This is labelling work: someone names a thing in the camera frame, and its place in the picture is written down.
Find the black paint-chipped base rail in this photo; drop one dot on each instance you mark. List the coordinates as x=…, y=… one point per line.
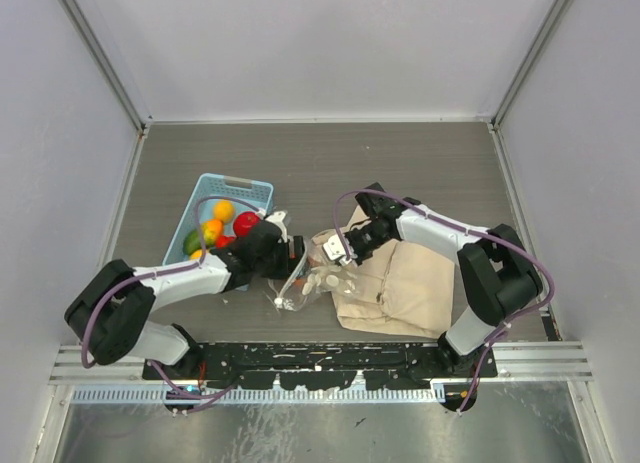
x=387, y=365

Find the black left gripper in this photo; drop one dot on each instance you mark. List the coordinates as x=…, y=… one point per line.
x=288, y=263

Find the light blue slotted cable duct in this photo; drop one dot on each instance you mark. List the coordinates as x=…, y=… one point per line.
x=157, y=393

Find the red yellow fake pear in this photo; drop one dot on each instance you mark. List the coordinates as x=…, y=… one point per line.
x=224, y=240

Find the yellow fake lemon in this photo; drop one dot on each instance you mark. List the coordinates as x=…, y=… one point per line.
x=224, y=211

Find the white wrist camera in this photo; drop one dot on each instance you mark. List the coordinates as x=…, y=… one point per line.
x=281, y=219
x=335, y=248

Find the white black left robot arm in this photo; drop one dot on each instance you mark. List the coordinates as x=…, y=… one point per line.
x=111, y=314

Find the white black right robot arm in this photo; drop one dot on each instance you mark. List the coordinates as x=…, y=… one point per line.
x=499, y=277

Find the beige folded fabric garment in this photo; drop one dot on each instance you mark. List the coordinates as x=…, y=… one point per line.
x=403, y=289

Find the green fake fruit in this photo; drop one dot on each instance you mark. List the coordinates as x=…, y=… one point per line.
x=208, y=234

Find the red fake apple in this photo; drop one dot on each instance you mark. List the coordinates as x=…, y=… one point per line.
x=244, y=222

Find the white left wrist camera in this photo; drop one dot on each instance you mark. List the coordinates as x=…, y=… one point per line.
x=281, y=219

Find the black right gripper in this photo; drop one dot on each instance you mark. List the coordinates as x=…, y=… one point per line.
x=357, y=256

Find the aluminium frame rail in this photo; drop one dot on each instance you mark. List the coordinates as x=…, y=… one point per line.
x=93, y=31

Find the light blue plastic basket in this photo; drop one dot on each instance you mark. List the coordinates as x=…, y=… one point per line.
x=217, y=197

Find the clear polka dot zip bag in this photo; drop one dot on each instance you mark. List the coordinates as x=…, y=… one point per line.
x=322, y=277

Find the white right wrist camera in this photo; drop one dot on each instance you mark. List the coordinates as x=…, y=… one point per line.
x=335, y=248

